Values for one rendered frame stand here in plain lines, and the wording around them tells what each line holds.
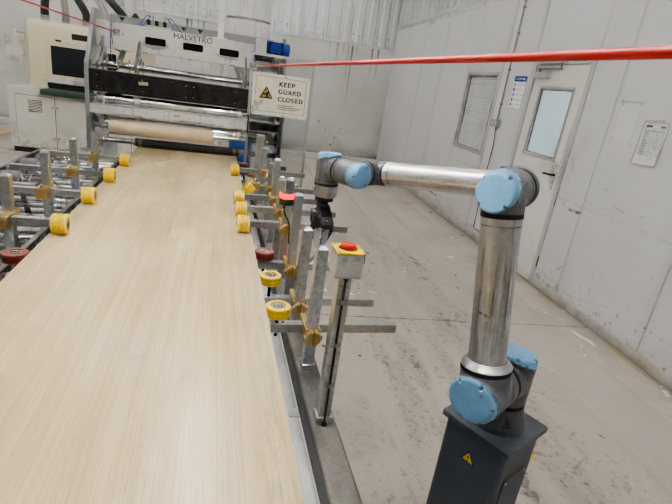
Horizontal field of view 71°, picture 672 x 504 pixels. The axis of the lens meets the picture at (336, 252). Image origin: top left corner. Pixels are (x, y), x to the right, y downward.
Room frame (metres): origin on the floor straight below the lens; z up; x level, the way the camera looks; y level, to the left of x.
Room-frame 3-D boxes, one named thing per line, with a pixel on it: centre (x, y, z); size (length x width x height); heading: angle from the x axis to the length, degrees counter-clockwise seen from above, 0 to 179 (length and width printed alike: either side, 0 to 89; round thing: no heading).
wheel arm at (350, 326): (1.42, -0.03, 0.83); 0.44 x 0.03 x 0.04; 106
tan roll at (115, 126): (3.96, 1.35, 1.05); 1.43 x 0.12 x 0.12; 106
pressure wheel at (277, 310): (1.37, 0.16, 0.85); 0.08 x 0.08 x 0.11
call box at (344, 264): (1.11, -0.03, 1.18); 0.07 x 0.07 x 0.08; 16
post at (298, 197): (1.84, 0.18, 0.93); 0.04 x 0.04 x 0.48; 16
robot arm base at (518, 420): (1.37, -0.62, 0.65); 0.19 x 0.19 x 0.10
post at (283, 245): (2.08, 0.25, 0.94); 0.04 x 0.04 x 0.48; 16
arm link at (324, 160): (1.76, 0.07, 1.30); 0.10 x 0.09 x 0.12; 48
